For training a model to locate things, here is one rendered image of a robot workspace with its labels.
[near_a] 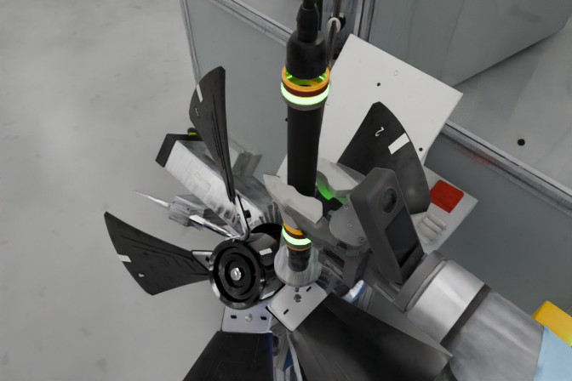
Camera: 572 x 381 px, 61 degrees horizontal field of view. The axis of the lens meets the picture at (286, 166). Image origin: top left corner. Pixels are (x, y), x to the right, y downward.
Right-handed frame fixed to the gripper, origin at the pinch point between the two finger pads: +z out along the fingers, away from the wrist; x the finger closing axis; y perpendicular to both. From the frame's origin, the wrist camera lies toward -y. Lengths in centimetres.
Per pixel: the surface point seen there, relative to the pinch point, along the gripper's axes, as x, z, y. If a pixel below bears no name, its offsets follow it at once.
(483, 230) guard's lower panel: 70, -15, 80
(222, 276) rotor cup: -6.5, 8.2, 31.1
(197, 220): 1.1, 26.5, 42.2
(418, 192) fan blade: 13.8, -11.3, 8.0
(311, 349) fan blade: -4.5, -10.2, 33.5
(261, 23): 70, 78, 53
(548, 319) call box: 34, -36, 44
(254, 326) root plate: -6.1, 1.5, 42.3
